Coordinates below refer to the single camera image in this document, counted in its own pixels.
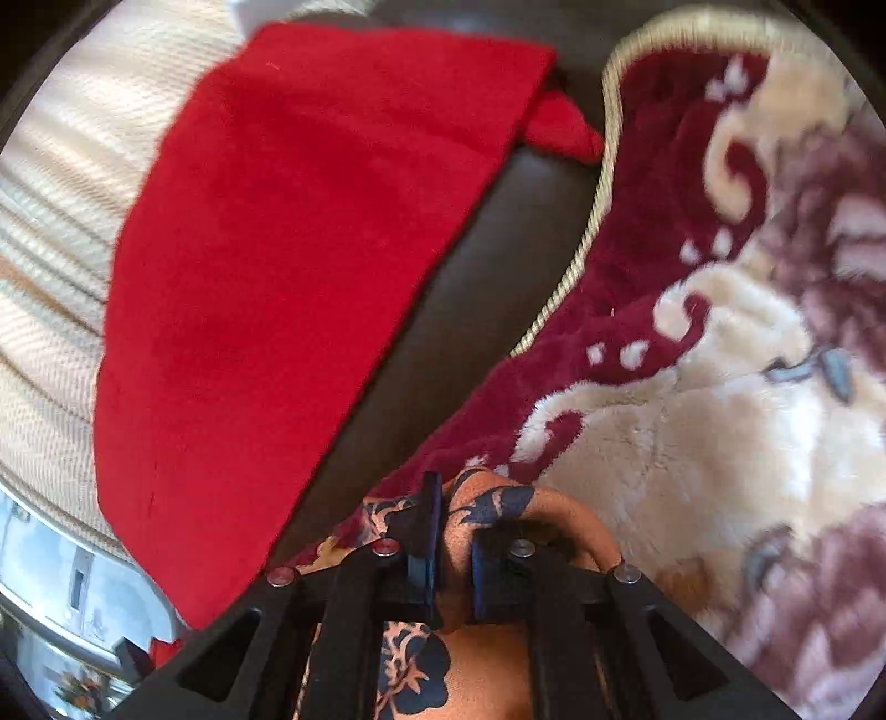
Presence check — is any cream dotted curtain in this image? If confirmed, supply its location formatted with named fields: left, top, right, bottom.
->
left=2, top=2, right=240, bottom=557

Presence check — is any window frame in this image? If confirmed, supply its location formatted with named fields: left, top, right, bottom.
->
left=2, top=493, right=183, bottom=692

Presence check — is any orange floral patterned garment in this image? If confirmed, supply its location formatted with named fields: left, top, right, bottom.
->
left=290, top=466, right=625, bottom=720

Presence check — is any red cloth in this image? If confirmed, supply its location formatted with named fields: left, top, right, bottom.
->
left=93, top=23, right=602, bottom=629

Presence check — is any floral plush blanket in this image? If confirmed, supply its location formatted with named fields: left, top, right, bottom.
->
left=372, top=6, right=886, bottom=720

